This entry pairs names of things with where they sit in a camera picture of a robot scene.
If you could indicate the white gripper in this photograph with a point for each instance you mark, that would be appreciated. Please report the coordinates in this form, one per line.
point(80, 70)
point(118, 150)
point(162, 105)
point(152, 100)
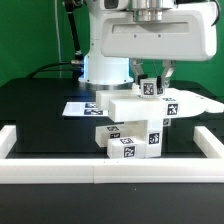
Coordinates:
point(185, 33)

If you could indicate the white chair back frame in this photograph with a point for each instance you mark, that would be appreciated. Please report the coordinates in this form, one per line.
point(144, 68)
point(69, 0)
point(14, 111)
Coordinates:
point(128, 105)

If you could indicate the white chair seat plate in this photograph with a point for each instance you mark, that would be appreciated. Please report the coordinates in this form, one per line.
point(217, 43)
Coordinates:
point(151, 132)

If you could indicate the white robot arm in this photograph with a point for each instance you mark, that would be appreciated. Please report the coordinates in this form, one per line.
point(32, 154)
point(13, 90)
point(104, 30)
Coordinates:
point(104, 72)

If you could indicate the white marker sheet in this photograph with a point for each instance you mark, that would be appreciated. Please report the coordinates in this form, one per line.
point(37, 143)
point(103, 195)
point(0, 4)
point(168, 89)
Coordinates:
point(89, 109)

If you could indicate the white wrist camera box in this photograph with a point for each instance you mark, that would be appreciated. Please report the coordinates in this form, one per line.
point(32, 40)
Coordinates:
point(111, 5)

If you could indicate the black camera stand pole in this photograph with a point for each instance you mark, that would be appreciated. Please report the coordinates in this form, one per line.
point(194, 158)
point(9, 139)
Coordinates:
point(70, 7)

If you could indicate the white U-shaped fence frame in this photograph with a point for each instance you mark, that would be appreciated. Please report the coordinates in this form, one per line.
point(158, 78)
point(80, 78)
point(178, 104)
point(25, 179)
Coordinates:
point(163, 170)

